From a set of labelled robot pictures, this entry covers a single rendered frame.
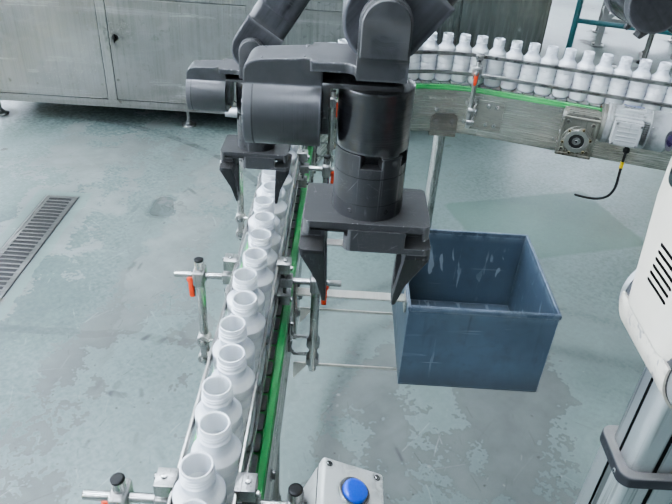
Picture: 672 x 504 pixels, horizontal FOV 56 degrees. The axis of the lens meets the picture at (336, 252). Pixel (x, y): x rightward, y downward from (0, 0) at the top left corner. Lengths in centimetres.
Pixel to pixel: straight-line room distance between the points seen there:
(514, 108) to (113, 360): 176
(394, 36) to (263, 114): 11
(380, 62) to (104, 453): 200
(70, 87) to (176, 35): 81
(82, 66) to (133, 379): 249
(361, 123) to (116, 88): 403
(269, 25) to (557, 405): 198
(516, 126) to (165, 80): 256
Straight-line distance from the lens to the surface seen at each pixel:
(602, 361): 285
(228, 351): 88
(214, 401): 81
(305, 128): 47
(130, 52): 436
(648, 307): 97
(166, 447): 229
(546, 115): 242
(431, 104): 242
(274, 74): 47
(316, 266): 53
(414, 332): 135
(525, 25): 623
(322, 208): 52
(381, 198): 50
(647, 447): 111
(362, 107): 47
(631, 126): 226
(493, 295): 170
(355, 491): 78
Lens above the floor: 175
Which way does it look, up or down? 34 degrees down
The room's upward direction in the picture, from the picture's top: 4 degrees clockwise
